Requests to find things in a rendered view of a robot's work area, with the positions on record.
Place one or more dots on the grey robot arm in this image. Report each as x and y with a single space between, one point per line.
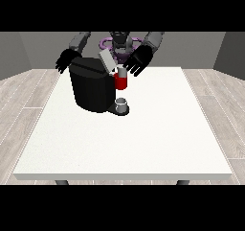
153 40
79 41

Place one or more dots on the small grey cup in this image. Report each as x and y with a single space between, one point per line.
121 105

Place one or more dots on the small grey coffee pod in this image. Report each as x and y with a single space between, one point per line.
122 70

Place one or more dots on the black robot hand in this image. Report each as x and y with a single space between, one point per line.
67 58
141 58

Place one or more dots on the black coffee machine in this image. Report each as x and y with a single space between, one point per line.
91 87

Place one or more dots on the grey robot trunk purple rings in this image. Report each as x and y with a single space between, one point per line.
120 42

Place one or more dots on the pale grey machine lid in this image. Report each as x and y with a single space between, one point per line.
107 59

